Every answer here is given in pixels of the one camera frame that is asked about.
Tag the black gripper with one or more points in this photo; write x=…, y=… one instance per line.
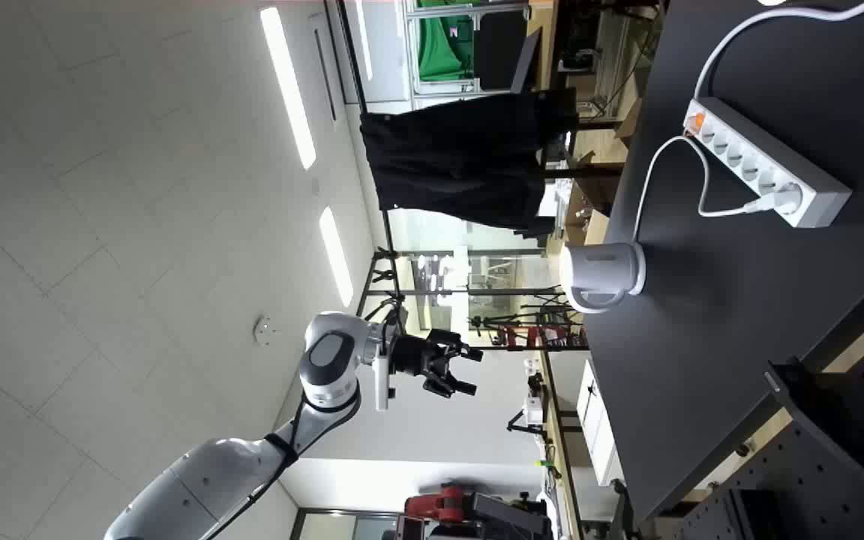
x=410, y=356

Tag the grey cylindrical cup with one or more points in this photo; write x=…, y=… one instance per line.
x=607, y=271

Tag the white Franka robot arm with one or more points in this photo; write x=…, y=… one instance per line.
x=215, y=480

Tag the red machine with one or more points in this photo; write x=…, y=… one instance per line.
x=442, y=505

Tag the white drawer unit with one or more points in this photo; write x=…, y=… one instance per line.
x=602, y=425

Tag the short ceiling light panel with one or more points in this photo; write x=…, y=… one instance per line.
x=336, y=255

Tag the white ceiling smoke detector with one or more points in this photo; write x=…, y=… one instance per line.
x=265, y=327

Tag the black hanging curtain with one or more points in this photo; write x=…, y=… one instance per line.
x=457, y=159

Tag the green cloth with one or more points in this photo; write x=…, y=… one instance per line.
x=444, y=45

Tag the long ceiling light panel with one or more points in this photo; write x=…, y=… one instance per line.
x=288, y=84

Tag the white power strip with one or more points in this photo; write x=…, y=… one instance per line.
x=762, y=164

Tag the black perforated mounting board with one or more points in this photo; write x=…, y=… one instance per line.
x=832, y=453

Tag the black metal rack frame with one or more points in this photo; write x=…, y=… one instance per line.
x=391, y=271

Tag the white cabinet frame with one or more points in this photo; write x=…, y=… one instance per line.
x=384, y=55

